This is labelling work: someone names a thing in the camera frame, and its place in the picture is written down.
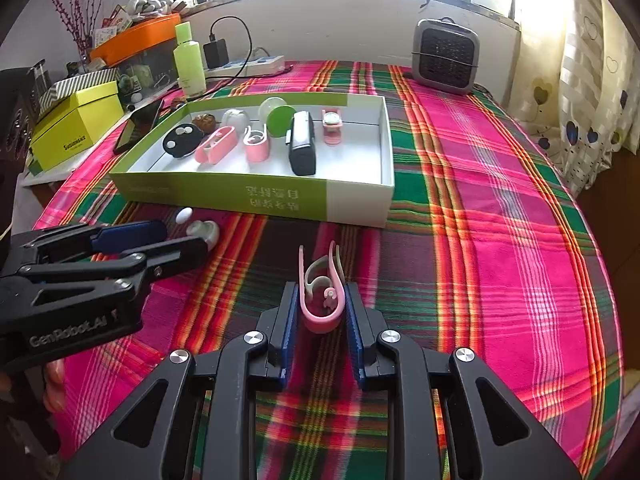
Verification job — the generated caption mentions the white power strip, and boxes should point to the white power strip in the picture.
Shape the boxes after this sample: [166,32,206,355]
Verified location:
[205,55,285,78]

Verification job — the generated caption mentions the grey small space heater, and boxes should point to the grey small space heater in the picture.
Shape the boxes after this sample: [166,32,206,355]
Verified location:
[411,18,480,94]

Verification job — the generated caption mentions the red dried branches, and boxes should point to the red dried branches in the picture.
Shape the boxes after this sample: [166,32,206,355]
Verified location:
[46,0,120,61]

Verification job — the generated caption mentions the large brown walnut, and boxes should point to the large brown walnut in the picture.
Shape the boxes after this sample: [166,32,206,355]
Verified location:
[192,113,218,134]

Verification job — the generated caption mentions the black smartphone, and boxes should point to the black smartphone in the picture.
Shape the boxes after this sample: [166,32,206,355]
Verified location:
[113,99,163,155]

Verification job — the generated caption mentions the orange storage bin lid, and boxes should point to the orange storage bin lid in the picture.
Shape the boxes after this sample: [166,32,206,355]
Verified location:
[90,13,181,67]

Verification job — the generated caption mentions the person's left hand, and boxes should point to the person's left hand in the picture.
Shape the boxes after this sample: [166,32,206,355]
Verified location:
[0,360,65,413]

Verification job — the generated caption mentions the striped grey gift box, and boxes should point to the striped grey gift box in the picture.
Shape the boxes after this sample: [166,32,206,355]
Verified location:
[39,67,120,117]

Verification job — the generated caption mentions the green lotion bottle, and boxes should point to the green lotion bottle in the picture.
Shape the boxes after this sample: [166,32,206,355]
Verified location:
[174,22,206,98]

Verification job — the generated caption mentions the white ribbed jar cap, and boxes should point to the white ribbed jar cap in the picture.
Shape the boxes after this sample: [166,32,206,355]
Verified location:
[220,108,250,138]

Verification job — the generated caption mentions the heart pattern curtain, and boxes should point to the heart pattern curtain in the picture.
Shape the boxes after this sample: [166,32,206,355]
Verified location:
[509,0,639,195]

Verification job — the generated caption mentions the clear plastic storage bin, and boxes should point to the clear plastic storage bin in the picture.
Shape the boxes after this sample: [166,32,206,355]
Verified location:
[117,39,178,106]

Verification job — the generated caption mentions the black charger with cable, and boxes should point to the black charger with cable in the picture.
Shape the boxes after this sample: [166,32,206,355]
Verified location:
[188,14,295,99]

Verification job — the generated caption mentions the black rectangular device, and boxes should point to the black rectangular device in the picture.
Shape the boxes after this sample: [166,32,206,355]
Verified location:
[285,110,317,177]

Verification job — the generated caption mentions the black oval disc holder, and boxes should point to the black oval disc holder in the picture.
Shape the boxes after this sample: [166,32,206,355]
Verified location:
[163,122,204,158]

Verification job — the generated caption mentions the yellow shoebox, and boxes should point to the yellow shoebox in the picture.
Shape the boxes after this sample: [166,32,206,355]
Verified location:
[30,81,124,171]

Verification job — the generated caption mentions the pink looped clip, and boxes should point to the pink looped clip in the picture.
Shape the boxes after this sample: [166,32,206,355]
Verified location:
[194,126,238,165]

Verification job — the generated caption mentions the plaid pink green bedsheet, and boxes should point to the plaid pink green bedsheet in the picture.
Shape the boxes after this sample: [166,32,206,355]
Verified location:
[53,61,623,479]

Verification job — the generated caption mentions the pink curved clip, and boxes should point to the pink curved clip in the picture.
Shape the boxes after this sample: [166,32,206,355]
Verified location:
[242,126,270,164]

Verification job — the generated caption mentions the green white cardboard box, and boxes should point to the green white cardboard box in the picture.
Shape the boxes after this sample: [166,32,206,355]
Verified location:
[110,92,395,228]

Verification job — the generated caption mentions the green white spool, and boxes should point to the green white spool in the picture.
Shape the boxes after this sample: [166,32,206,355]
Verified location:
[258,96,296,138]

